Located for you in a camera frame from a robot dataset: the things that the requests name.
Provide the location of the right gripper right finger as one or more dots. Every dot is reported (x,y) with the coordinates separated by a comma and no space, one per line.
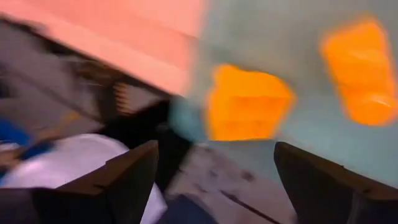
(326,199)

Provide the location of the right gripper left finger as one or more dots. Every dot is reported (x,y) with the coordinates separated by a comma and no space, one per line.
(93,205)

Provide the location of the white rounded object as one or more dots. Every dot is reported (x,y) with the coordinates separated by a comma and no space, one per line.
(62,158)

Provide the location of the yellow building block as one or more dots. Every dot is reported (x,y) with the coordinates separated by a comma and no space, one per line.
(360,71)
(248,105)

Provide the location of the teal translucent bin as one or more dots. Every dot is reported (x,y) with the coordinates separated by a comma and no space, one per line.
(280,37)

